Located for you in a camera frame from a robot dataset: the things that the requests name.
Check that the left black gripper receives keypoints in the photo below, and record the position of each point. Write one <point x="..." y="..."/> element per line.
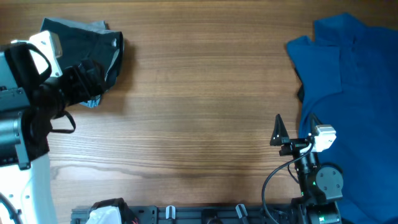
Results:
<point x="74" y="76"/>

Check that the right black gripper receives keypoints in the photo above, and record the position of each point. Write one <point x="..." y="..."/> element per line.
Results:
<point x="278" y="135"/>

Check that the black shorts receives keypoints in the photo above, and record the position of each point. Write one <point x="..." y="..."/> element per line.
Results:
<point x="106" y="48"/>

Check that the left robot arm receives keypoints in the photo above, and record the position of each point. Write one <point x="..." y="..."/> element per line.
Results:
<point x="30" y="99"/>

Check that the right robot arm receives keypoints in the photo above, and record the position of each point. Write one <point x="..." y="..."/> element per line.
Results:
<point x="320" y="184"/>

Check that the light blue folded jeans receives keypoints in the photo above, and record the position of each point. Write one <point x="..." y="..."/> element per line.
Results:
<point x="92" y="102"/>

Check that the grey folded trousers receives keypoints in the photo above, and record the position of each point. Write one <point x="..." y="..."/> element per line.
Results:
<point x="96" y="26"/>

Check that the blue polo shirt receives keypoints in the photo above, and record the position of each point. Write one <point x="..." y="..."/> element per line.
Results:
<point x="349" y="77"/>

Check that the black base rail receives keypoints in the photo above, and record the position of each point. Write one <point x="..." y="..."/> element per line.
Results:
<point x="153" y="214"/>

